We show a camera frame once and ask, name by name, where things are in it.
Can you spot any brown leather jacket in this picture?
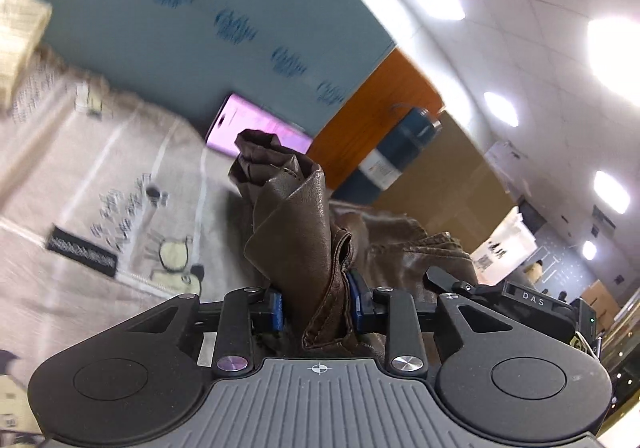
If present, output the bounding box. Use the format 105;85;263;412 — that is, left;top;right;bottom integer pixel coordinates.
229;130;477;360

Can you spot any dark blue bottle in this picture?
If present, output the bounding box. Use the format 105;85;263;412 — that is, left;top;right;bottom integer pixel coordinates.
332;107;440;205

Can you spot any brown cardboard box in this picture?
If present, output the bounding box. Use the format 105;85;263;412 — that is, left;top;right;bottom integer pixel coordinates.
373;112;514;253

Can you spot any pink-screen smartphone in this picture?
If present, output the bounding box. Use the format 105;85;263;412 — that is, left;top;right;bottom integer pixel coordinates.
205;93;312;157

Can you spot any orange cardboard box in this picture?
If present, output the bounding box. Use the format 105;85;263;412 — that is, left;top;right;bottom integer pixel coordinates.
307;49;444;189

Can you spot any blue cardboard box right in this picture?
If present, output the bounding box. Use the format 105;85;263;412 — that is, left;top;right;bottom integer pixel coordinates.
44;0;394;134

